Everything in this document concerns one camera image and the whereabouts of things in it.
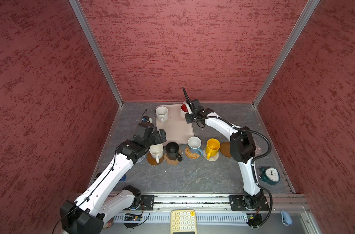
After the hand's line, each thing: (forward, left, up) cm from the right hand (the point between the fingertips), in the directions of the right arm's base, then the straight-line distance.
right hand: (188, 118), depth 98 cm
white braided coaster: (-25, -14, -10) cm, 31 cm away
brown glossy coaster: (-27, +23, -6) cm, 36 cm away
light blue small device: (-57, -44, -8) cm, 73 cm away
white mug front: (-21, +21, -7) cm, 30 cm away
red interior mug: (+2, +3, +6) cm, 7 cm away
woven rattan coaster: (-22, 0, -11) cm, 25 cm away
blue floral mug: (-17, -3, -5) cm, 18 cm away
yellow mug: (-19, -15, -8) cm, 25 cm away
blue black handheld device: (-46, +26, +25) cm, 59 cm away
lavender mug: (-25, +30, -7) cm, 40 cm away
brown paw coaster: (-27, +10, -9) cm, 31 cm away
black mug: (-21, +11, -6) cm, 24 cm away
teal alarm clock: (-37, -45, -7) cm, 59 cm away
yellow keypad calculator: (-57, +5, -8) cm, 58 cm away
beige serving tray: (+1, +9, -14) cm, 16 cm away
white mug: (+10, +19, -5) cm, 22 cm away
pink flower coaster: (-20, -46, -11) cm, 51 cm away
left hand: (-20, +18, +9) cm, 29 cm away
